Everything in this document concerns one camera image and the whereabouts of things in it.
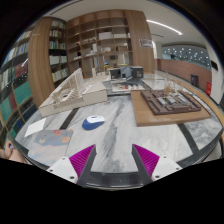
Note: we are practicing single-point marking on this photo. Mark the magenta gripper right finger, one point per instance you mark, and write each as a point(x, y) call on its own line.
point(152, 167)

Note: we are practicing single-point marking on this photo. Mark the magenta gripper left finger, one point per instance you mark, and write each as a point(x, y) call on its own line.
point(75, 168)

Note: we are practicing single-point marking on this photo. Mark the patterned grey mouse pad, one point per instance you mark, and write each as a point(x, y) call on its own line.
point(49, 146)

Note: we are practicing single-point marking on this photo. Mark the blue and white computer mouse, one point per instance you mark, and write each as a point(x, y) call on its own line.
point(93, 122)

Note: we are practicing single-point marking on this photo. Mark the white paper sheet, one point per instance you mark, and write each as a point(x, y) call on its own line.
point(35, 127)

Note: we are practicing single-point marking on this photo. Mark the brown architectural model on board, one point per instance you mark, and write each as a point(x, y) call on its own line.
point(151, 108)

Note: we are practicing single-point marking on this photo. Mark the white architectural model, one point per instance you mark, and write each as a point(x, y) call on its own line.
point(75, 92)

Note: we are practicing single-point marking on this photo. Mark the flat white site model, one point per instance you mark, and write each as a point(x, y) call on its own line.
point(125, 87)

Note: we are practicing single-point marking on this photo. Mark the glass bookcase with books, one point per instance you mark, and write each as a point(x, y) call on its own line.
point(16, 100)

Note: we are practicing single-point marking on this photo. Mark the dark grey building model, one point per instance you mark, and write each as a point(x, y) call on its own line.
point(127, 72)

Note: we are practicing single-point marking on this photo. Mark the wire frame model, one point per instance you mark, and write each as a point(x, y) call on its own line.
point(158, 82)

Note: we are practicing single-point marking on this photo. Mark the wooden bookshelf wall unit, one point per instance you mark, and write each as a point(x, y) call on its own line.
point(97, 41)

